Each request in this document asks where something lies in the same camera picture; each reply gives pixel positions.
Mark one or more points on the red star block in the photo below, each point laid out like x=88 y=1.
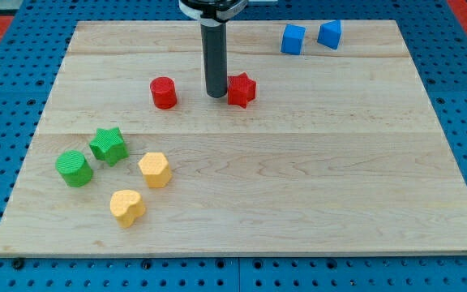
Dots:
x=241 y=90

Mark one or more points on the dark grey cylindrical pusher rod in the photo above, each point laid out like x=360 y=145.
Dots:
x=213 y=35

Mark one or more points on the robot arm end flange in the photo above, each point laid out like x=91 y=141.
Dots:
x=218 y=10

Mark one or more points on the blue cube block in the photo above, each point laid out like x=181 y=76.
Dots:
x=292 y=39

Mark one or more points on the yellow hexagon block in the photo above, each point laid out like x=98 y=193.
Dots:
x=155 y=169

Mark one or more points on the red cylinder block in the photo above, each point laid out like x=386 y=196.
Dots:
x=163 y=93

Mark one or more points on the light wooden board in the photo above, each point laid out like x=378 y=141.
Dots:
x=339 y=154

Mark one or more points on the yellow heart block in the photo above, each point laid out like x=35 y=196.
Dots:
x=126 y=206

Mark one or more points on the green star block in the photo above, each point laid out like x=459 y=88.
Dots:
x=108 y=145

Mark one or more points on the blue triangular prism block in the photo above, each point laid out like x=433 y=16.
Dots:
x=330 y=34

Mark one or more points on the green cylinder block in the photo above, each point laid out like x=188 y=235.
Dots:
x=74 y=168

